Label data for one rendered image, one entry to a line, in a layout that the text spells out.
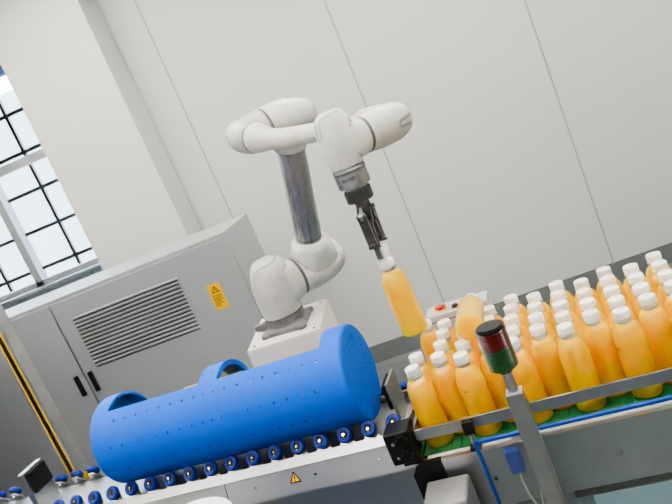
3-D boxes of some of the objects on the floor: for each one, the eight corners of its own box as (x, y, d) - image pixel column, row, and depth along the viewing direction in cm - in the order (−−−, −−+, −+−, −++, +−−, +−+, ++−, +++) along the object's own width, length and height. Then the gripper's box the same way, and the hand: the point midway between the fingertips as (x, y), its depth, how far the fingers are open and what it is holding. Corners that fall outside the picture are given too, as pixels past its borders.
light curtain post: (167, 636, 297) (-21, 288, 265) (179, 635, 295) (-10, 283, 263) (161, 648, 292) (-33, 293, 259) (172, 646, 290) (-21, 288, 257)
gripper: (350, 185, 191) (381, 262, 195) (335, 198, 175) (369, 281, 180) (375, 176, 188) (405, 254, 193) (362, 188, 173) (395, 273, 177)
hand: (383, 256), depth 186 cm, fingers closed on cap, 4 cm apart
